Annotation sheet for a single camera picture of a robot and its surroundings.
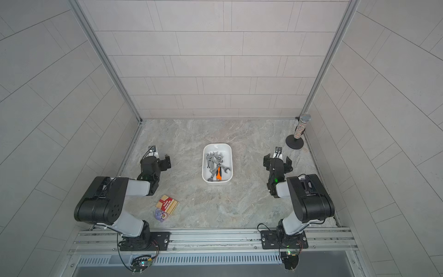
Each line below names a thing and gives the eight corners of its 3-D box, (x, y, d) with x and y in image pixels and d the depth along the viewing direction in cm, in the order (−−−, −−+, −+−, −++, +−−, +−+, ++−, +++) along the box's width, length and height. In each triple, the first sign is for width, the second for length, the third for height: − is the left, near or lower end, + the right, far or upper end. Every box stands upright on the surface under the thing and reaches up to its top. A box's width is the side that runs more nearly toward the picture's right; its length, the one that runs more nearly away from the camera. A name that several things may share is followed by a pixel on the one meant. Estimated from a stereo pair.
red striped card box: (156, 207, 82) (154, 205, 80) (164, 195, 86) (163, 193, 84) (171, 215, 80) (169, 214, 78) (179, 202, 83) (178, 201, 82)
